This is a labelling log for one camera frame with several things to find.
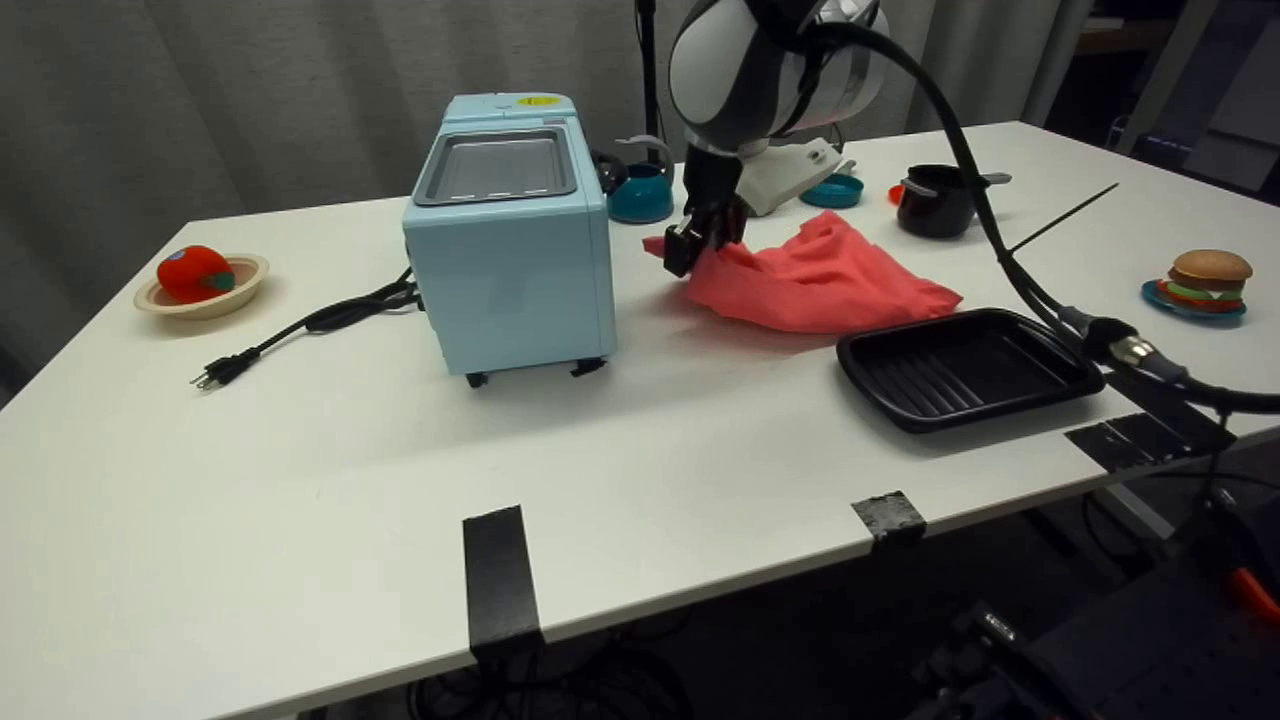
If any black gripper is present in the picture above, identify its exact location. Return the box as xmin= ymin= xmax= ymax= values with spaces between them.
xmin=662 ymin=141 xmax=752 ymax=280

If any red shirt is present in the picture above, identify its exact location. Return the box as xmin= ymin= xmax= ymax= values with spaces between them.
xmin=640 ymin=207 xmax=967 ymax=339

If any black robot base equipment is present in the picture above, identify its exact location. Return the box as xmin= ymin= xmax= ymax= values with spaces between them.
xmin=911 ymin=435 xmax=1280 ymax=720

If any teal toy kettle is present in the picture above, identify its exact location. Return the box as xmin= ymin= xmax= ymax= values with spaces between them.
xmin=594 ymin=132 xmax=681 ymax=228

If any small teal toy pan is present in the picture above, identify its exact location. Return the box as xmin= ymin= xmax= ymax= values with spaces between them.
xmin=797 ymin=166 xmax=869 ymax=213

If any black stand pole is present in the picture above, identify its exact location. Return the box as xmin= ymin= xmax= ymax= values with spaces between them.
xmin=627 ymin=0 xmax=668 ymax=141

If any light blue toaster oven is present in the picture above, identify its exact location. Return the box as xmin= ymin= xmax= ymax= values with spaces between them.
xmin=400 ymin=89 xmax=622 ymax=393

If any black pot with red knob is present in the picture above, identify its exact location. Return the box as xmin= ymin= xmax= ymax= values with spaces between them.
xmin=886 ymin=159 xmax=1015 ymax=244

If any black ridged grill tray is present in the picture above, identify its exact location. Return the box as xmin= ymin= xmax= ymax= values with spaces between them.
xmin=832 ymin=305 xmax=1114 ymax=435

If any small black tape square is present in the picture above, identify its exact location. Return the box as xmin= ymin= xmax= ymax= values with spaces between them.
xmin=850 ymin=490 xmax=927 ymax=543

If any long black tape strip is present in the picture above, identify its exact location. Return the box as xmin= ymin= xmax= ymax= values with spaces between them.
xmin=462 ymin=505 xmax=548 ymax=654

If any small blue plate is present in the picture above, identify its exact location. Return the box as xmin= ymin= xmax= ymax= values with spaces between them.
xmin=1135 ymin=277 xmax=1252 ymax=329

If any red fruit on plate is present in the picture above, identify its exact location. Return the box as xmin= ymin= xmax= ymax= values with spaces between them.
xmin=132 ymin=254 xmax=273 ymax=324

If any toy hamburger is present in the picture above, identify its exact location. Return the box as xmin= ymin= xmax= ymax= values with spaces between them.
xmin=1151 ymin=244 xmax=1258 ymax=321

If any red toy tomato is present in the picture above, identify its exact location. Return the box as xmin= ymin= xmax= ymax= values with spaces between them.
xmin=154 ymin=244 xmax=239 ymax=310

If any dark background furniture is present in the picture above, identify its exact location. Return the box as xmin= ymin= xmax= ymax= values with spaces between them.
xmin=1073 ymin=0 xmax=1280 ymax=207

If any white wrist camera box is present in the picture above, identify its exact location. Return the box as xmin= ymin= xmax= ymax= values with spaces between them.
xmin=736 ymin=132 xmax=851 ymax=220

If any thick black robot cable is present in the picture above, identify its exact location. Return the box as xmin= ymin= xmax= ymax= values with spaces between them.
xmin=797 ymin=15 xmax=1280 ymax=417

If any black power cord with plug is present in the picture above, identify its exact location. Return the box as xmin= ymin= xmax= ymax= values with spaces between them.
xmin=188 ymin=269 xmax=426 ymax=398

